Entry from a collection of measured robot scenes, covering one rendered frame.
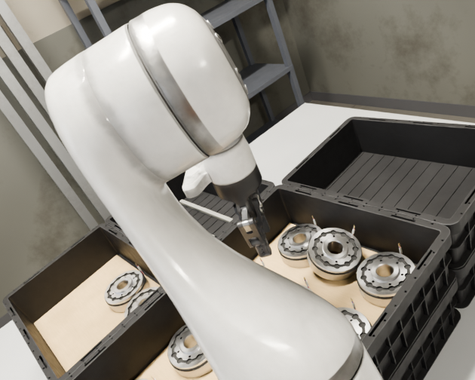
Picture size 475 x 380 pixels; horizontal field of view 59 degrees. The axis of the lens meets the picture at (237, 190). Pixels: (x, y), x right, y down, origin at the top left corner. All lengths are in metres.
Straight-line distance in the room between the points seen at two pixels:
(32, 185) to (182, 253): 2.47
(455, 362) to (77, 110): 0.78
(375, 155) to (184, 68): 0.97
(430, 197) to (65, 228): 2.26
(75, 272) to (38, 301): 0.11
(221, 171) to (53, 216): 2.22
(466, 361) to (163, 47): 0.77
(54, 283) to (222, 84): 1.02
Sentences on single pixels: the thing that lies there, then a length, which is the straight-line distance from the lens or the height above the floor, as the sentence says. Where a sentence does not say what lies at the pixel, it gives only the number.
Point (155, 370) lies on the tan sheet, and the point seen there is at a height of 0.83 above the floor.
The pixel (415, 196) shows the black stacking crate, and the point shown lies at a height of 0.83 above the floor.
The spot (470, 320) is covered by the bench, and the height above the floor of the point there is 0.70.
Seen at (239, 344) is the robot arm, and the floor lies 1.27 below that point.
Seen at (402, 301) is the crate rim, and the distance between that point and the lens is 0.67.
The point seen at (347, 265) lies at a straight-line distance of 0.83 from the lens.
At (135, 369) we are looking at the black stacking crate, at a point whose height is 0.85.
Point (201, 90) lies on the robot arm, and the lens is 0.22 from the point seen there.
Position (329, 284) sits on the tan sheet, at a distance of 0.85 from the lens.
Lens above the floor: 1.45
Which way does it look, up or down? 31 degrees down
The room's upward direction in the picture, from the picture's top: 25 degrees counter-clockwise
